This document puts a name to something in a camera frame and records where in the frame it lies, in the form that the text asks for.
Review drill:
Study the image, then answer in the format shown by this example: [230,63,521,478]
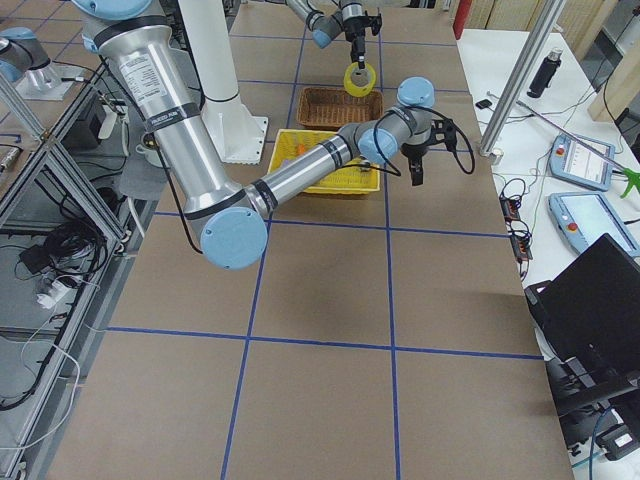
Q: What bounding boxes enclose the orange black adapter box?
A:
[499,197,521,222]

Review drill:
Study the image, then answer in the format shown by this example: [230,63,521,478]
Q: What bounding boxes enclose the small black device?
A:
[475,99,492,109]

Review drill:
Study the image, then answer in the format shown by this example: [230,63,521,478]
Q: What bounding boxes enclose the brown wicker basket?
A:
[296,87,383,131]

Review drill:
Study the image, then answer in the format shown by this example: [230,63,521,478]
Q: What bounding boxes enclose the aluminium frame post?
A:
[479,0,566,157]

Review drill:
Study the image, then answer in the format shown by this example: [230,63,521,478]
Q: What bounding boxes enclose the metal grabber stick green handle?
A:
[515,99,639,198]

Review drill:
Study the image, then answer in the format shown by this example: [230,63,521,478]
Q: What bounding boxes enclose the upper teach pendant tablet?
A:
[549,134,613,192]

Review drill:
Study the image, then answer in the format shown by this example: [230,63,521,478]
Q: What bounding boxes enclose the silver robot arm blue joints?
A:
[75,1,435,270]

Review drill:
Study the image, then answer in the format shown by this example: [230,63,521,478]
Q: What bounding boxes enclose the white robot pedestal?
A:
[179,0,268,165]

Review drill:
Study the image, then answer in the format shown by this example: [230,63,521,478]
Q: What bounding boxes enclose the teach pendant tablet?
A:
[549,134,613,192]
[548,192,639,258]

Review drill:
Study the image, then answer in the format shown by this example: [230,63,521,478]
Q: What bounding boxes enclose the red fire extinguisher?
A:
[452,0,473,40]

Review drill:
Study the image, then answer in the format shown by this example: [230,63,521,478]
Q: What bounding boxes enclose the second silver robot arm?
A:
[285,1,462,186]

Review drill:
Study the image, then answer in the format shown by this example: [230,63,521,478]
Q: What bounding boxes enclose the black idle gripper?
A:
[401,118,457,186]

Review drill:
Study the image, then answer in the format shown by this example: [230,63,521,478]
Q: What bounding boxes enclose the black water bottle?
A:
[526,47,563,98]

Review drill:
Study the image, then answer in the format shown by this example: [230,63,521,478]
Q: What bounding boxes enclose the lower teach pendant tablet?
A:
[548,192,639,258]

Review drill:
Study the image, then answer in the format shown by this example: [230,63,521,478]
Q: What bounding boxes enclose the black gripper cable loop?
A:
[375,110,476,177]

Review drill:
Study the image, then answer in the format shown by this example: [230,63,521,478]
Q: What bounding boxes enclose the black laptop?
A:
[525,234,639,420]

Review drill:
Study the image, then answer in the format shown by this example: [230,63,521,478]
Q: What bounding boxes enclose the black gripper holding tape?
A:
[344,11,382,70]

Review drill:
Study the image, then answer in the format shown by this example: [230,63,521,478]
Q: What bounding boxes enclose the yellow woven basket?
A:
[267,129,380,195]

